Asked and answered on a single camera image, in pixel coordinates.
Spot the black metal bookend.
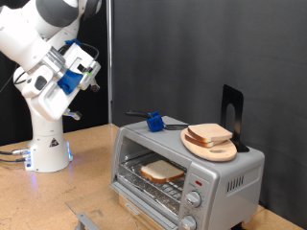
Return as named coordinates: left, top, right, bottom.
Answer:
left=220, top=83, right=250, bottom=153

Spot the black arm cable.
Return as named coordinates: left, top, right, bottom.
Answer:
left=78, top=41, right=101, bottom=62

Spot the white bread slice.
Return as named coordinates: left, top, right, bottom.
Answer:
left=139, top=159, right=186, bottom=184
left=184, top=133, right=226, bottom=149
left=187, top=123, right=234, bottom=144

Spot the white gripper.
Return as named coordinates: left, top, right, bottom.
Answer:
left=30, top=42, right=102, bottom=122

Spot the silver toaster oven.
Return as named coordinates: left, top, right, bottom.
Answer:
left=109, top=115, right=266, bottom=230

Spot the vertical metal pole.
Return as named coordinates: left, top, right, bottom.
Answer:
left=106, top=0, right=114, bottom=125

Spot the silver oven knob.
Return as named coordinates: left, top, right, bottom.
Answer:
left=180, top=215, right=199, bottom=230
left=185, top=191, right=202, bottom=209

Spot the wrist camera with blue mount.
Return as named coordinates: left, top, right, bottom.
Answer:
left=57, top=60, right=102, bottom=96

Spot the round wooden cutting board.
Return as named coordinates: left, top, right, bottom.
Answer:
left=179, top=127, right=238, bottom=163

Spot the black base cable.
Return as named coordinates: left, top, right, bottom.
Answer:
left=0, top=148, right=32, bottom=156
left=0, top=156, right=28, bottom=164

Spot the metal spatula with blue block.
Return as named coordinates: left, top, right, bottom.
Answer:
left=125, top=109, right=190, bottom=133

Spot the wire oven rack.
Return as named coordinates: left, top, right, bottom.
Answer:
left=119, top=152, right=188, bottom=215

